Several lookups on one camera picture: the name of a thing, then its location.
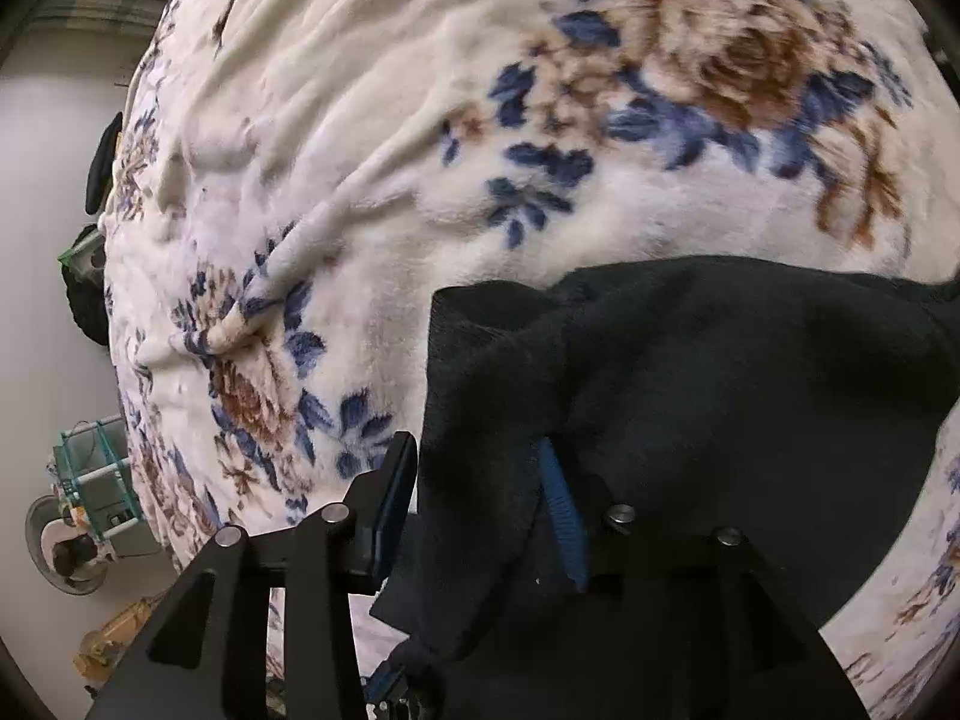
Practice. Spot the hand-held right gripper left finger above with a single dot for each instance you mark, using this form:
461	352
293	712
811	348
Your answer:
394	495

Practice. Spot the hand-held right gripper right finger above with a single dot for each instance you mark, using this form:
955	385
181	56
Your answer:
562	510

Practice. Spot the dark striped sweater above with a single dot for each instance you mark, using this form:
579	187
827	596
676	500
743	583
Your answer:
712	390

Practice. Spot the teal storage rack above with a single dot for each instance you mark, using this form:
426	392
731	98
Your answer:
97	472

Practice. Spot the floral fleece blanket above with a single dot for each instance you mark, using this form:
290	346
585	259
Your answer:
375	127

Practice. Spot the white plastic device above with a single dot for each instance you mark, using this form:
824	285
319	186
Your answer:
82	255

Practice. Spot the dark cap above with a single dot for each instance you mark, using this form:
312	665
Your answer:
101	165

